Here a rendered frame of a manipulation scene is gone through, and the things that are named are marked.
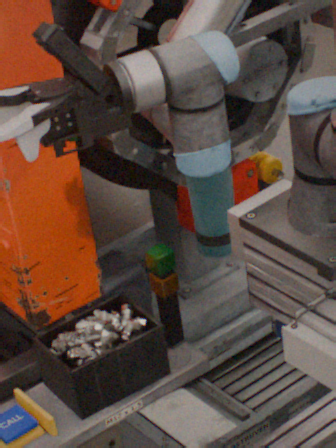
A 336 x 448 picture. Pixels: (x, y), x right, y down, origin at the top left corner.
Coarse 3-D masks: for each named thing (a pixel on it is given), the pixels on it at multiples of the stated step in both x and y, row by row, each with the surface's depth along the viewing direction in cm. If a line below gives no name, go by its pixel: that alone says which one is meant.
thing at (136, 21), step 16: (160, 0) 256; (176, 0) 261; (272, 0) 273; (144, 16) 261; (160, 16) 258; (176, 16) 265; (256, 16) 279; (144, 32) 260; (272, 32) 276; (144, 48) 258; (224, 96) 283; (240, 112) 279; (144, 128) 281; (160, 144) 271
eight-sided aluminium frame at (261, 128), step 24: (288, 0) 269; (96, 24) 240; (120, 24) 238; (312, 24) 270; (96, 48) 238; (288, 48) 275; (312, 48) 273; (288, 72) 273; (264, 120) 273; (120, 144) 249; (144, 144) 253; (240, 144) 270; (264, 144) 274; (168, 168) 260
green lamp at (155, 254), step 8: (152, 248) 234; (160, 248) 234; (168, 248) 234; (152, 256) 233; (160, 256) 232; (168, 256) 233; (152, 264) 234; (160, 264) 232; (168, 264) 233; (176, 264) 235; (160, 272) 233
